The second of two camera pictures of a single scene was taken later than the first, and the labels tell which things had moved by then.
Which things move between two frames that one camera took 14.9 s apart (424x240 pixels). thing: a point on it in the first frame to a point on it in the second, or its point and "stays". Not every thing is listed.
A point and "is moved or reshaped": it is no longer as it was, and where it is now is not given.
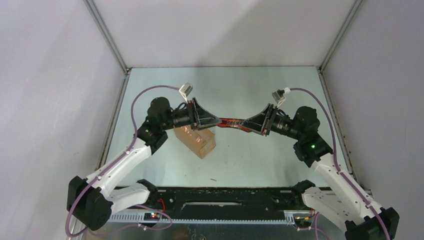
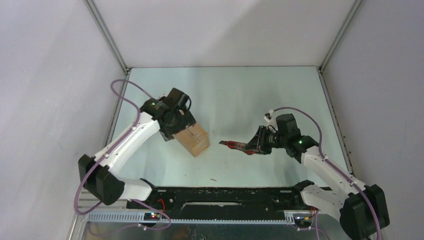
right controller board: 303,221 stays
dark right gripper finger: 263,116 to 255,143
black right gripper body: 280,124 to 269,140
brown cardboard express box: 201,142 is moved or reshaped
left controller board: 152,216 stays
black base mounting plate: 226,202 stays
